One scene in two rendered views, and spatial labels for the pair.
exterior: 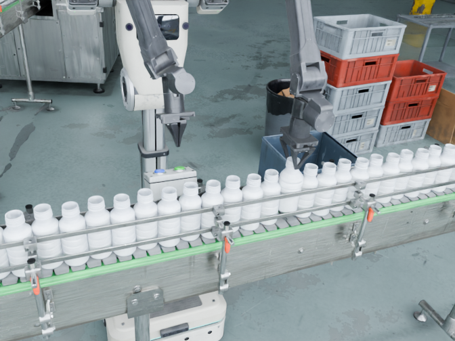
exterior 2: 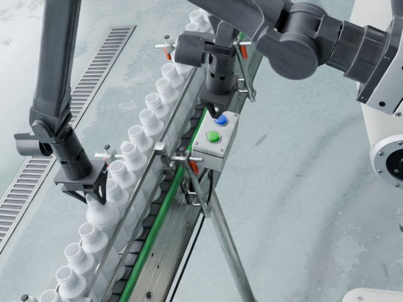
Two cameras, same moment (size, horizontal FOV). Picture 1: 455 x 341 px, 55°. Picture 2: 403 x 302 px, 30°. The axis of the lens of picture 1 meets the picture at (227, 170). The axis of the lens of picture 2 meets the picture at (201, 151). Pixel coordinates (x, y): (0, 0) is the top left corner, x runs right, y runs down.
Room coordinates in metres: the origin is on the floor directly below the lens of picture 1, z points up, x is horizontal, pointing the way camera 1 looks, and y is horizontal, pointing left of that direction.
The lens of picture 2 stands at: (2.22, -0.64, 2.26)
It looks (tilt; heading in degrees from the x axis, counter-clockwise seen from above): 41 degrees down; 146
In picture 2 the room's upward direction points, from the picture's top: 20 degrees counter-clockwise
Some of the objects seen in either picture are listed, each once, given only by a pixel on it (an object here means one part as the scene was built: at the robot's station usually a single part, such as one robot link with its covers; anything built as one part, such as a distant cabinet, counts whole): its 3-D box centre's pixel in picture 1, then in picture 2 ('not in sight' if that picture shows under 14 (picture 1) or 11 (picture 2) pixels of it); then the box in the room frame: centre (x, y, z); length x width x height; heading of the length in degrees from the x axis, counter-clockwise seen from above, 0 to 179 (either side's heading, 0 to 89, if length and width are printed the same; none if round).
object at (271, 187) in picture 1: (269, 197); (121, 209); (1.05, -0.12, 1.08); 0.06 x 0.06 x 0.17
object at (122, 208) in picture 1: (122, 224); (176, 91); (0.87, 0.25, 1.08); 0.06 x 0.06 x 0.17
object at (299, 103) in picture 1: (305, 107); (62, 142); (1.07, -0.18, 1.36); 0.07 x 0.06 x 0.07; 26
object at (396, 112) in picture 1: (395, 102); not in sight; (3.94, -1.51, 0.33); 0.61 x 0.41 x 0.22; 118
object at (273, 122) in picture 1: (290, 126); not in sight; (3.23, -0.47, 0.32); 0.45 x 0.45 x 0.64
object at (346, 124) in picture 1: (339, 113); not in sight; (3.56, -0.92, 0.33); 0.61 x 0.41 x 0.22; 121
